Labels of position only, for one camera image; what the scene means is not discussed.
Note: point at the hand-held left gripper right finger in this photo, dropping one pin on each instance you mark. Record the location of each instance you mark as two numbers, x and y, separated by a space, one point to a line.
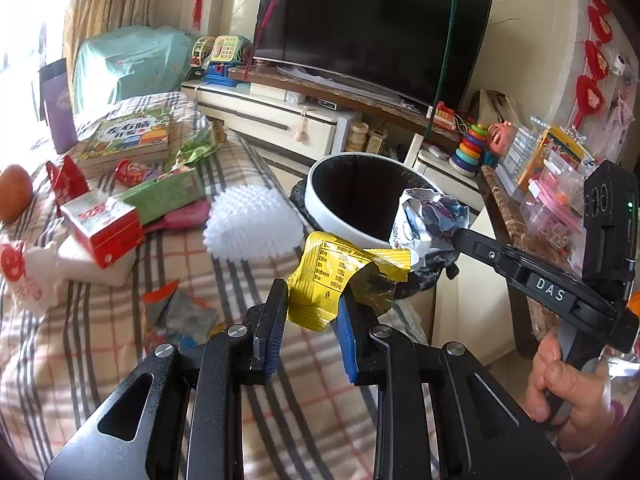
347 347

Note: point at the yellow wheel toy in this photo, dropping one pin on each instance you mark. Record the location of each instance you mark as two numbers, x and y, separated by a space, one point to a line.
200 55

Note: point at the white foam fruit net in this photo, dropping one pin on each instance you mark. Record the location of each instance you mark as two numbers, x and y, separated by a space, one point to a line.
250 220

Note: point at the plaid bed sheet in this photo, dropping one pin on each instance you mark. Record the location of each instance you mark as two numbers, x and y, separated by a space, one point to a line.
100 385

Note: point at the clear plastic storage boxes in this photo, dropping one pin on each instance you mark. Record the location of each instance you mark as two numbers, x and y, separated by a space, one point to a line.
552 200

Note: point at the green children's book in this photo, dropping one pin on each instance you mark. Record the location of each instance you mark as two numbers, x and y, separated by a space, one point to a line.
125 140

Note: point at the red and white carton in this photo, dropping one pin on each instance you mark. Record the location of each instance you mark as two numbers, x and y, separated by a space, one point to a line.
100 225

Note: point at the apple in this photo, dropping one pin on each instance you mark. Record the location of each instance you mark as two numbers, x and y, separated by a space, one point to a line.
15 192

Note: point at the red snack tube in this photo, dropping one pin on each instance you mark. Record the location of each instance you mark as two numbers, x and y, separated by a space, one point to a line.
135 172

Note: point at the purple thermos bottle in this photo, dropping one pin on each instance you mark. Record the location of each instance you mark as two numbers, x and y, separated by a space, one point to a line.
60 110

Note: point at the green snack wrapper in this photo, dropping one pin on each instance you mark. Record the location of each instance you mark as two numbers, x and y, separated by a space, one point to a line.
195 150

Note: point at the teal floral dust cover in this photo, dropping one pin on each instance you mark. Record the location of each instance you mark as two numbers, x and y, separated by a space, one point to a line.
135 60

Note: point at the red toy phone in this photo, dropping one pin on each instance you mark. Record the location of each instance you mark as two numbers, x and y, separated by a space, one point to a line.
445 117

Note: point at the clear biscuit jar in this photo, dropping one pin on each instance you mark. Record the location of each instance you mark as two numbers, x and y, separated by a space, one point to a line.
358 135

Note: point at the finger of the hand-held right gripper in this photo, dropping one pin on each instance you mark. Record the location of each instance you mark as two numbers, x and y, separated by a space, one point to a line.
480 245

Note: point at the red snack packet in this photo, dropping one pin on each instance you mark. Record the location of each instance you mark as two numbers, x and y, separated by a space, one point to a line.
67 182

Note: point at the pink plastic spoon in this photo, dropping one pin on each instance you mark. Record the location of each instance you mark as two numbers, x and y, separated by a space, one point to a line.
185 215

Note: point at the white bin with black bag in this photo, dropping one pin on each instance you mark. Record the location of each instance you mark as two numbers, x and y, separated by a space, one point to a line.
320 200

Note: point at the green cardboard box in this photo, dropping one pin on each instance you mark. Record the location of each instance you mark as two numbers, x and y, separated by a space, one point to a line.
165 192

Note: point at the black television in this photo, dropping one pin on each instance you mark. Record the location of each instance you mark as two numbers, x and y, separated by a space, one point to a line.
370 25

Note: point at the white plastic bag red print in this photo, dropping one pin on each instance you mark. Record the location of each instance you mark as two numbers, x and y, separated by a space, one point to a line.
30 275

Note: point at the torn orange grey wrapper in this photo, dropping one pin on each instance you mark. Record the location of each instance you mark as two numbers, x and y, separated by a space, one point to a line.
185 310

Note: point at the brown wooden television shelf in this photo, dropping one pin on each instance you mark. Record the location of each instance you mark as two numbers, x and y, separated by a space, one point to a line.
340 95

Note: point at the white paper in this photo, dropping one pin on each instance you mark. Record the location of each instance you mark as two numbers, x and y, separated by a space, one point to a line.
425 215

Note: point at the pink stick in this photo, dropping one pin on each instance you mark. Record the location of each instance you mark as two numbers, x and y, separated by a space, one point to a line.
267 15

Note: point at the brown marble side table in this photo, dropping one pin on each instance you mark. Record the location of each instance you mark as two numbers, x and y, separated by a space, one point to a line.
515 225

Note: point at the toy telephone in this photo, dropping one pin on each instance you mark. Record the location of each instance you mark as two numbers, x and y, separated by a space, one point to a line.
227 57

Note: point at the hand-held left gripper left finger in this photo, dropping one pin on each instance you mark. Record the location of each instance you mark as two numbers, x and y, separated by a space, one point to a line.
272 332

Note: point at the beige bag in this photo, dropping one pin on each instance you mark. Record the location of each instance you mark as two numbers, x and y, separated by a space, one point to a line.
492 107

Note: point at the white television cabinet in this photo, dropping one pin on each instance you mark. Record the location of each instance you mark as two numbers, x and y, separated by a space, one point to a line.
260 112

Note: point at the yellow snack wrapper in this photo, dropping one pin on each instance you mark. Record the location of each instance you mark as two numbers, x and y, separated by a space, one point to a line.
320 270

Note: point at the beige curtain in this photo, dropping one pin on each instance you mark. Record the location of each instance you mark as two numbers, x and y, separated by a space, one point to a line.
105 5

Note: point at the green stick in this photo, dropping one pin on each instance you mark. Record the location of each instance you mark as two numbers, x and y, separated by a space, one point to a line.
447 45

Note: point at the red paper wall garland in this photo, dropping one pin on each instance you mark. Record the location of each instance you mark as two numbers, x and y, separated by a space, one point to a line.
595 55

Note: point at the person's right hand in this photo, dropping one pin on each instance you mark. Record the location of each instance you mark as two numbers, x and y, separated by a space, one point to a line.
545 380

